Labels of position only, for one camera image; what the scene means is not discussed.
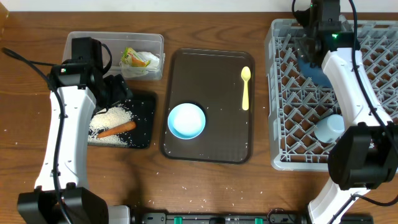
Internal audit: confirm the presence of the white rice pile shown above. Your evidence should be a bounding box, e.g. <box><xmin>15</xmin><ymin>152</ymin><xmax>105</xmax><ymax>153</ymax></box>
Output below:
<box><xmin>87</xmin><ymin>104</ymin><xmax>153</xmax><ymax>147</ymax></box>

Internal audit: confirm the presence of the white paper napkin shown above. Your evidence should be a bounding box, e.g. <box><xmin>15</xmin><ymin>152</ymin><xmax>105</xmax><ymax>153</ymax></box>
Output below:
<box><xmin>119</xmin><ymin>51</ymin><xmax>160</xmax><ymax>78</ymax></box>

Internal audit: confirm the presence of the green yellow snack wrapper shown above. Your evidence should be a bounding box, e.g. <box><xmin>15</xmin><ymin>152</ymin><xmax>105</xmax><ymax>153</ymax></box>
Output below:
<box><xmin>121</xmin><ymin>47</ymin><xmax>150</xmax><ymax>67</ymax></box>

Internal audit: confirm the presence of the orange carrot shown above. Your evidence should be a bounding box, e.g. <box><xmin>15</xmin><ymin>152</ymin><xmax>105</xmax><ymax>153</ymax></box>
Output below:
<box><xmin>97</xmin><ymin>121</ymin><xmax>136</xmax><ymax>139</ymax></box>

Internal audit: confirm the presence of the dark blue plate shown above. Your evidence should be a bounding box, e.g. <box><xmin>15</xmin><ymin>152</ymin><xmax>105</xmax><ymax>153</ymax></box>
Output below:
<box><xmin>297</xmin><ymin>57</ymin><xmax>332</xmax><ymax>88</ymax></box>

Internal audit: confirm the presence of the yellow plastic spoon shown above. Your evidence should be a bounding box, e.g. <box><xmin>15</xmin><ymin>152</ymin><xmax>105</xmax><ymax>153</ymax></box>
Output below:
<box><xmin>241</xmin><ymin>67</ymin><xmax>251</xmax><ymax>111</ymax></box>

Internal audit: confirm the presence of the light blue bowl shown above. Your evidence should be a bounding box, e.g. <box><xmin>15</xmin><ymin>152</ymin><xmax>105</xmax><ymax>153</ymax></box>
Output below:
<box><xmin>167</xmin><ymin>103</ymin><xmax>206</xmax><ymax>140</ymax></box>

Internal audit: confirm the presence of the blue plastic cup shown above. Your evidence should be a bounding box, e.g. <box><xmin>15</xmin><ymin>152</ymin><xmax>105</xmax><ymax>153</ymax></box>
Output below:
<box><xmin>314</xmin><ymin>114</ymin><xmax>345</xmax><ymax>143</ymax></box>

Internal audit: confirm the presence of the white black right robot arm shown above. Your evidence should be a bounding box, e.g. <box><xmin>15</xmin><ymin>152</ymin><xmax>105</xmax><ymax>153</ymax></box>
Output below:
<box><xmin>297</xmin><ymin>21</ymin><xmax>397</xmax><ymax>223</ymax></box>

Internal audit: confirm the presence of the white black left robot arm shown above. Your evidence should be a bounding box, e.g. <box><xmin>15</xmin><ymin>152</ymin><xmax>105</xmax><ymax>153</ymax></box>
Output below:
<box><xmin>17</xmin><ymin>63</ymin><xmax>132</xmax><ymax>223</ymax></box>

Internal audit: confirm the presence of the grey dishwasher rack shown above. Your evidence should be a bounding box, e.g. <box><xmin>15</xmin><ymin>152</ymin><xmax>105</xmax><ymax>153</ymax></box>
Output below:
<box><xmin>265</xmin><ymin>19</ymin><xmax>397</xmax><ymax>172</ymax></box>

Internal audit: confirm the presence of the black rectangular tray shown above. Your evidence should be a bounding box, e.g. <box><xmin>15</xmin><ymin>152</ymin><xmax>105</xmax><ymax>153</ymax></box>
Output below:
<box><xmin>86</xmin><ymin>90</ymin><xmax>157</xmax><ymax>149</ymax></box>

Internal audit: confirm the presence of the clear plastic bin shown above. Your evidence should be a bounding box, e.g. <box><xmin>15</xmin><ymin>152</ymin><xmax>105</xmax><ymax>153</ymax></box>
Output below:
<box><xmin>62</xmin><ymin>31</ymin><xmax>165</xmax><ymax>80</ymax></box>

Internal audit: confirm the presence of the dark brown serving tray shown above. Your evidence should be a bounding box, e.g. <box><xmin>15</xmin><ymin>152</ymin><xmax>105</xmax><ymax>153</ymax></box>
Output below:
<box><xmin>159</xmin><ymin>49</ymin><xmax>255</xmax><ymax>164</ymax></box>

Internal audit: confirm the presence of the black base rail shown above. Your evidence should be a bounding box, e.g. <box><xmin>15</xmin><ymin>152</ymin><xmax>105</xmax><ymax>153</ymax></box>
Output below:
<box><xmin>130</xmin><ymin>207</ymin><xmax>374</xmax><ymax>224</ymax></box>

